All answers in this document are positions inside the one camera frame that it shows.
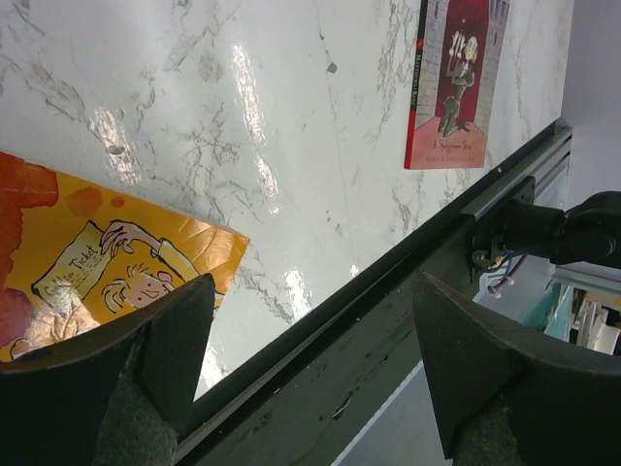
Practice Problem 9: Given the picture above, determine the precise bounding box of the purple orange Roald Dahl book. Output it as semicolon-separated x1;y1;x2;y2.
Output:
1;153;248;362

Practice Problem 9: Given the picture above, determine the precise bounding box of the pink red Shakespeare Story book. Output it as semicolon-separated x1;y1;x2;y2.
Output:
404;0;510;170

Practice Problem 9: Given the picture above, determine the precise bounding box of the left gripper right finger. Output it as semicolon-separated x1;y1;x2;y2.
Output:
412;272;620;465

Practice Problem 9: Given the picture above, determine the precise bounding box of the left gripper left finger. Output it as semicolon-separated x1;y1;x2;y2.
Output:
1;275;214;465

